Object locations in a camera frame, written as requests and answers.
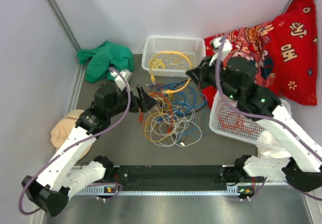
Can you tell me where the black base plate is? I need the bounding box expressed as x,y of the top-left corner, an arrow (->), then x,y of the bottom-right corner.
110,165 -> 238,191

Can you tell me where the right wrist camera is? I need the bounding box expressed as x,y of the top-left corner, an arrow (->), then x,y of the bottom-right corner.
210,37 -> 232,60

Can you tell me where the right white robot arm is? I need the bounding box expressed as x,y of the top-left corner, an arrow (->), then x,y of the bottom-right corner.
186,57 -> 321,192

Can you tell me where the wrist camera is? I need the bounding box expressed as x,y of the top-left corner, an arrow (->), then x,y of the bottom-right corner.
110,69 -> 132,91
210,37 -> 232,60

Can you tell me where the green cloth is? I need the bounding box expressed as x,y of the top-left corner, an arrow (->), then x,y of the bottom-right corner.
76,41 -> 135,83

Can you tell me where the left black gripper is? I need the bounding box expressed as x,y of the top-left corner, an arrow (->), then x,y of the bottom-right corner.
107,85 -> 158,117

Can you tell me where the thick yellow ethernet cable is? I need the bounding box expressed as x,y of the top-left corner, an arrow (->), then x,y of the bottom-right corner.
148,50 -> 193,94

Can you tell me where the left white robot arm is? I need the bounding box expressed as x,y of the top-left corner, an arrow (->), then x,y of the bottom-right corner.
21,84 -> 157,217

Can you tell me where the white basket at back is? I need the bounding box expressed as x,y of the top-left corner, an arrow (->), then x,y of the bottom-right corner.
141,36 -> 206,78

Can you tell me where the white basket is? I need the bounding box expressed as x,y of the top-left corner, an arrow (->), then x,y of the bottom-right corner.
141,36 -> 206,78
208,90 -> 290,151

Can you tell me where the white cable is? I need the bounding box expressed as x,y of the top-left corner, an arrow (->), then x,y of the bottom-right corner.
149,100 -> 203,148

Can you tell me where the blue cable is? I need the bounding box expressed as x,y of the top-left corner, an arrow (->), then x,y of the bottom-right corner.
146,82 -> 209,144

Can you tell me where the red patterned cloth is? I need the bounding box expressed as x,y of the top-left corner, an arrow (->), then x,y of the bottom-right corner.
201,0 -> 317,109

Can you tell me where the white basket at right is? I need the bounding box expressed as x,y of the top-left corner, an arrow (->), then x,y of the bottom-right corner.
208,90 -> 290,151

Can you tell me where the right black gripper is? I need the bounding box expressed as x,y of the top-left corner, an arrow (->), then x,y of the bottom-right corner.
186,55 -> 239,102

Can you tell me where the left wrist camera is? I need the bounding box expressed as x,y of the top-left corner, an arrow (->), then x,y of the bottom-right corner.
110,69 -> 132,91

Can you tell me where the grey slotted cable duct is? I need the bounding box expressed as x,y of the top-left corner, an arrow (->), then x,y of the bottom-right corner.
76,185 -> 254,197

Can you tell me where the thin orange cable on table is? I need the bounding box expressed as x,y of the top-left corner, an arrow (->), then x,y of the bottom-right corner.
143,93 -> 177,144

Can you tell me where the beige cloth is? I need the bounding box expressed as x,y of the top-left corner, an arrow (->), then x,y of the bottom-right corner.
51,109 -> 91,160

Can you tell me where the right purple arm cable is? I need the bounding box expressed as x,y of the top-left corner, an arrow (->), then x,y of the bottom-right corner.
215,32 -> 322,202

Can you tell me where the white cloth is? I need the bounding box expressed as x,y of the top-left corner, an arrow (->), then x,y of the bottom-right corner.
256,131 -> 291,159

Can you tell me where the red cable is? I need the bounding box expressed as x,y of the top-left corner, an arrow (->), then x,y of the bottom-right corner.
217,103 -> 262,139
218,105 -> 262,139

